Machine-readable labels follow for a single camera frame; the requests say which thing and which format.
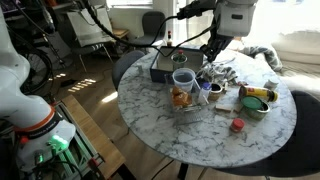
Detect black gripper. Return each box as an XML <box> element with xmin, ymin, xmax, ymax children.
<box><xmin>199</xmin><ymin>32</ymin><xmax>235</xmax><ymax>63</ymax></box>

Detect striped grey knit gloves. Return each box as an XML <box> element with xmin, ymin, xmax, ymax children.
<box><xmin>195</xmin><ymin>60</ymin><xmax>240</xmax><ymax>88</ymax></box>

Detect small red cap jar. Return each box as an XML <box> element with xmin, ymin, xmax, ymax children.
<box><xmin>230</xmin><ymin>117</ymin><xmax>246</xmax><ymax>134</ymax></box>

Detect white bottle blue cap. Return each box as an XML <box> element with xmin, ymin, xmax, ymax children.
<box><xmin>198</xmin><ymin>81</ymin><xmax>213</xmax><ymax>105</ymax></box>

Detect soy sauce bottle red cap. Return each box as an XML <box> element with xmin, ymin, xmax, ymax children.
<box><xmin>166</xmin><ymin>30</ymin><xmax>174</xmax><ymax>47</ymax></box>

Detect striped grey blanket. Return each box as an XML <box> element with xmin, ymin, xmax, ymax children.
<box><xmin>239</xmin><ymin>45</ymin><xmax>284</xmax><ymax>73</ymax></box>

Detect navy blue cardboard box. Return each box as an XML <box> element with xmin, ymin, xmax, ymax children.
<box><xmin>149</xmin><ymin>45</ymin><xmax>205</xmax><ymax>84</ymax></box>

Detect orange snack bag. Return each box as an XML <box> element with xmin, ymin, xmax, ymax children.
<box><xmin>170</xmin><ymin>85</ymin><xmax>194</xmax><ymax>109</ymax></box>

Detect clear plastic bin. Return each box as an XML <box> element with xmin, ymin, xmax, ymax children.
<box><xmin>164</xmin><ymin>73</ymin><xmax>205</xmax><ymax>115</ymax></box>

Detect yellow mustard bottle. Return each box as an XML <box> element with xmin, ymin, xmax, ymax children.
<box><xmin>238</xmin><ymin>85</ymin><xmax>280</xmax><ymax>104</ymax></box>

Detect grey chair with metal legs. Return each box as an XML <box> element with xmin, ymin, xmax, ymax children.
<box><xmin>129</xmin><ymin>10</ymin><xmax>167</xmax><ymax>47</ymax></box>

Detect small white cup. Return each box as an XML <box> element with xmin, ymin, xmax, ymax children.
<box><xmin>264</xmin><ymin>78</ymin><xmax>280</xmax><ymax>91</ymax></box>

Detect tin with green lid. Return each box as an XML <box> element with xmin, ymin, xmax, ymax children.
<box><xmin>240</xmin><ymin>95</ymin><xmax>271</xmax><ymax>121</ymax></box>

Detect metal mesh grater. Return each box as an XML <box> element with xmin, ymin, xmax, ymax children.
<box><xmin>174</xmin><ymin>111</ymin><xmax>207</xmax><ymax>127</ymax></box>

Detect glass salt shaker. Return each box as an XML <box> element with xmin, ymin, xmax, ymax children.
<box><xmin>136</xmin><ymin>63</ymin><xmax>145</xmax><ymax>76</ymax></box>

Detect white sofa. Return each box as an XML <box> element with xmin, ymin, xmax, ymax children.
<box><xmin>271</xmin><ymin>29</ymin><xmax>320</xmax><ymax>65</ymax></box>

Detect grey round back chair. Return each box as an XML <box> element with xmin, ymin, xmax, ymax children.
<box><xmin>111</xmin><ymin>49</ymin><xmax>147</xmax><ymax>91</ymax></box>

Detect dark grey upholstered chair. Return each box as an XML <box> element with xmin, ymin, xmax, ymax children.
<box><xmin>215</xmin><ymin>90</ymin><xmax>320</xmax><ymax>178</ymax></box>

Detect grey paper bag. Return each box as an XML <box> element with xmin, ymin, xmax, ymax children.
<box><xmin>66</xmin><ymin>6</ymin><xmax>115</xmax><ymax>48</ymax></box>

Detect wooden bench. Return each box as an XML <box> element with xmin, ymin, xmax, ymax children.
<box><xmin>61</xmin><ymin>94</ymin><xmax>127</xmax><ymax>180</ymax></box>

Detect green metal robot stand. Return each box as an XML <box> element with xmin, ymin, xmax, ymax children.
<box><xmin>49</xmin><ymin>99</ymin><xmax>105</xmax><ymax>180</ymax></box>

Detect bicycle wheel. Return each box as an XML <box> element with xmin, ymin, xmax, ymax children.
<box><xmin>19</xmin><ymin>49</ymin><xmax>55</xmax><ymax>95</ymax></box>

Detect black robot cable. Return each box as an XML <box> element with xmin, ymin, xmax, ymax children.
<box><xmin>79</xmin><ymin>0</ymin><xmax>218</xmax><ymax>58</ymax></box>

